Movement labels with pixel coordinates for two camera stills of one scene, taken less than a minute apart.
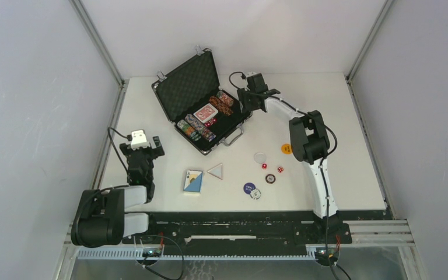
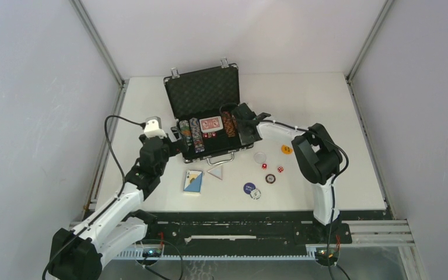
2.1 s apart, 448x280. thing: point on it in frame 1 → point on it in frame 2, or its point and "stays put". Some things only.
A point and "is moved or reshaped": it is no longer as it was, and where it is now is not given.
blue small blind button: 248,187 stays put
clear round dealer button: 260,157 stays put
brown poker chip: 270,178 stays put
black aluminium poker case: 199,109 is moved or reshaped
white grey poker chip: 255,194 stays put
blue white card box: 193,182 stays put
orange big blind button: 286,149 stays put
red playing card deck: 206,113 → 210,124
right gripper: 243,94 → 242,139
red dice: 210,122 → 209,135
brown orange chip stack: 223,108 → 230,123
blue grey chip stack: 200,127 → 196,129
